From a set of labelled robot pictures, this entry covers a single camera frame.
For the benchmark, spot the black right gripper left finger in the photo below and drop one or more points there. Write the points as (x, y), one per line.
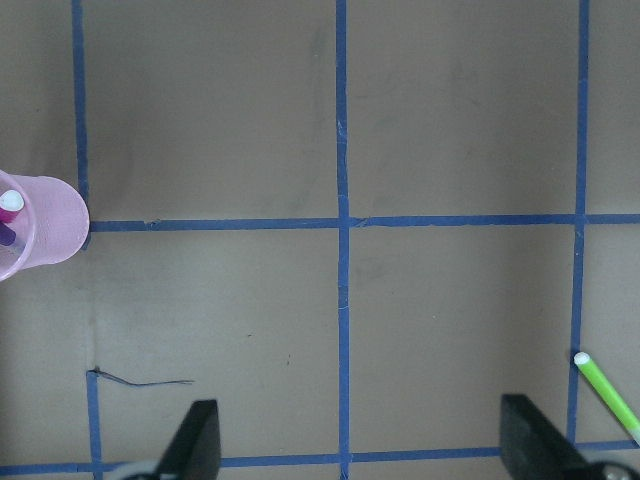
(195, 450)

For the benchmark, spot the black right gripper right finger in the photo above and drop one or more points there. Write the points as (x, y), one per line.
(531, 447)

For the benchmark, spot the purple highlighter pen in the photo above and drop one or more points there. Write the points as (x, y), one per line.
(10, 240)

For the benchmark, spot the pink highlighter pen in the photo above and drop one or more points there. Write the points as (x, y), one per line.
(11, 205)

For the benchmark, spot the pink mesh cup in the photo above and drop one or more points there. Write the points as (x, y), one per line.
(53, 225)

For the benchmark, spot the green highlighter pen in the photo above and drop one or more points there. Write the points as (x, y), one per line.
(608, 394)

